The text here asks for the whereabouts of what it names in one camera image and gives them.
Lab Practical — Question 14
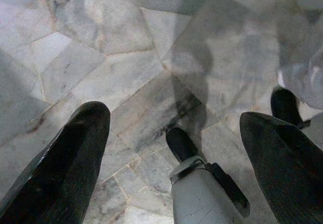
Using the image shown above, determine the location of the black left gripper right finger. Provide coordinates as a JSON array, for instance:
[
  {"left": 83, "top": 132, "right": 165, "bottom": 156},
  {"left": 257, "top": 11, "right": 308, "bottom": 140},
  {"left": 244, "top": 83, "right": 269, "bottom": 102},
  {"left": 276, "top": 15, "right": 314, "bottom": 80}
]
[{"left": 239, "top": 111, "right": 323, "bottom": 224}]

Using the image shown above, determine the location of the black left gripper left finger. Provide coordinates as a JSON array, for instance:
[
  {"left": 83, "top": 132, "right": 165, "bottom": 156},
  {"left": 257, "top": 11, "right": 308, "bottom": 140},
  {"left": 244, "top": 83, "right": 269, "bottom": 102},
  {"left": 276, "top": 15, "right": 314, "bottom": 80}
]
[{"left": 0, "top": 101, "right": 111, "bottom": 224}]

